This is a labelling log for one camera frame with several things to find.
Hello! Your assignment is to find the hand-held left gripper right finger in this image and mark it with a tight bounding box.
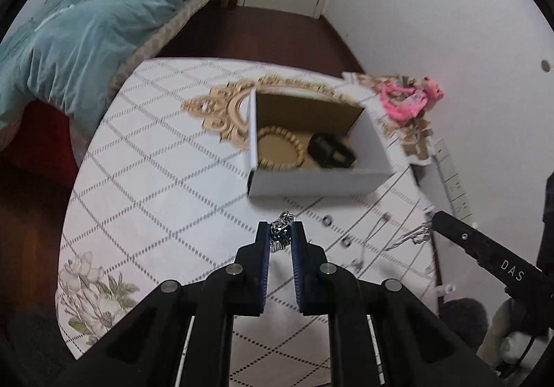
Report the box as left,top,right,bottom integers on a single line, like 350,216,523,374
291,221,503,387

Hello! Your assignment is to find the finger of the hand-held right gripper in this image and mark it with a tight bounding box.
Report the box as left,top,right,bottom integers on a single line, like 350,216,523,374
432,210,545,306

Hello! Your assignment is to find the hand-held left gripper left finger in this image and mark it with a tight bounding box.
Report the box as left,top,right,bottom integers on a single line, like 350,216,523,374
56,221,271,387

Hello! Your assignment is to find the silver chain bracelet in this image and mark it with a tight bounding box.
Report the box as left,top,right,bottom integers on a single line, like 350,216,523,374
270,210,297,254

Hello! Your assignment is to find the white cardboard box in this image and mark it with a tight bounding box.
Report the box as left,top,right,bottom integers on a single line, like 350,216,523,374
247,88,395,198

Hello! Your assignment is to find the white power strip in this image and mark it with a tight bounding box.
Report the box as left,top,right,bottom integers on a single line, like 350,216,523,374
432,139,477,228

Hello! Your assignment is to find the dark fuzzy cushion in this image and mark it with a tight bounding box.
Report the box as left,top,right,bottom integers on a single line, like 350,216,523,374
439,298,490,354

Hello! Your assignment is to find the silver earring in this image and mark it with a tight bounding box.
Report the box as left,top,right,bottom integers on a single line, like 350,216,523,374
366,214,392,240

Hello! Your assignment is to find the white patterned tablecloth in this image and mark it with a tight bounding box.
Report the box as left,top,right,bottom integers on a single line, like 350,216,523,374
56,57,443,387

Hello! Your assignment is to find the black watch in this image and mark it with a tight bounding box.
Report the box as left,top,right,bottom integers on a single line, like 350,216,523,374
307,133,357,169

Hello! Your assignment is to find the pink hair accessory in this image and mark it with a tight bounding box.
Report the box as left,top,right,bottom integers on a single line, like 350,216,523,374
376,76,446,122

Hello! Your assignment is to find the teal duvet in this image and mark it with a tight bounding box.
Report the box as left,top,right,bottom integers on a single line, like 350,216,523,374
0,0,240,130

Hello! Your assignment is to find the thin silver necklace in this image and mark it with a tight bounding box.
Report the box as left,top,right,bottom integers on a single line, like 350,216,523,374
385,222,434,251

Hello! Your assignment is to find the wooden bead bracelet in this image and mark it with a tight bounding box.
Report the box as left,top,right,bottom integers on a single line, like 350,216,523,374
257,126,306,171

